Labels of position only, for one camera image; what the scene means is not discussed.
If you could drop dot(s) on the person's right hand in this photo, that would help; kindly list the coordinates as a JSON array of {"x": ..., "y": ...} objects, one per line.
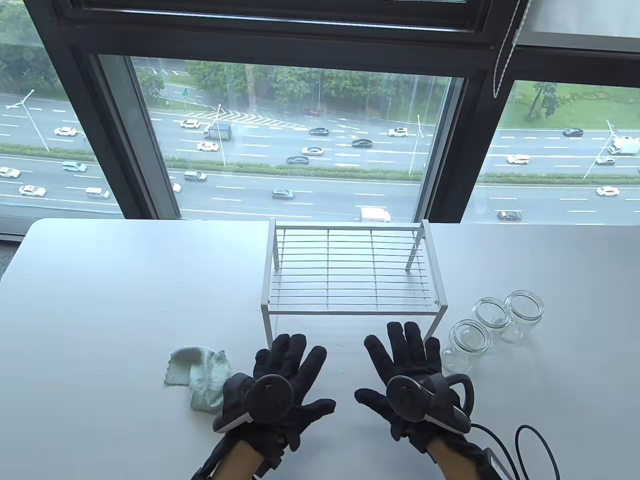
[{"x": 405, "y": 355}]

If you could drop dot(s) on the person's left hand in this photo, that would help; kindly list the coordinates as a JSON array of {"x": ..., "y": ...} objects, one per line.
[{"x": 295, "y": 360}]

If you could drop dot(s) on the black grey hand controller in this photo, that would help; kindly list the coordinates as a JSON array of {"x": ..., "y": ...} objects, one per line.
[
  {"x": 270, "y": 400},
  {"x": 407, "y": 397}
]

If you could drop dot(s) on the clear glass jar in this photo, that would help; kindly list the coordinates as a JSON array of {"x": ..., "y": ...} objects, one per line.
[
  {"x": 522, "y": 312},
  {"x": 467, "y": 345},
  {"x": 492, "y": 312}
]

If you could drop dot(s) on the light green fish scale cloth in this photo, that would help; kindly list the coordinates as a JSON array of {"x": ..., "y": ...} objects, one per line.
[{"x": 200, "y": 370}]

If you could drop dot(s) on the person's right forearm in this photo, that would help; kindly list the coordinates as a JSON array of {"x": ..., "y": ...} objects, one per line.
[{"x": 450, "y": 466}]

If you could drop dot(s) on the person's left forearm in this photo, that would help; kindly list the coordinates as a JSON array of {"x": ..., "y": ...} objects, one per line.
[{"x": 236, "y": 462}]

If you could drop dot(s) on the white roller blind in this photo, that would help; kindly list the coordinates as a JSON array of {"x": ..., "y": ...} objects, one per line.
[{"x": 575, "y": 17}]

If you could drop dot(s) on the black window frame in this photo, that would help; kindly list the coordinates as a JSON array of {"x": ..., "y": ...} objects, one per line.
[{"x": 280, "y": 45}]

